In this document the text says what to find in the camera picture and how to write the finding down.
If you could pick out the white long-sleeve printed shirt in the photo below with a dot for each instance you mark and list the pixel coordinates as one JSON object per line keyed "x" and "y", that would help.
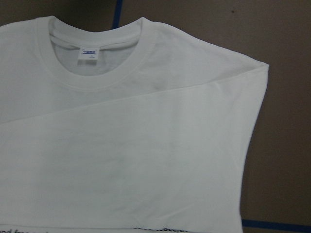
{"x": 140, "y": 129}

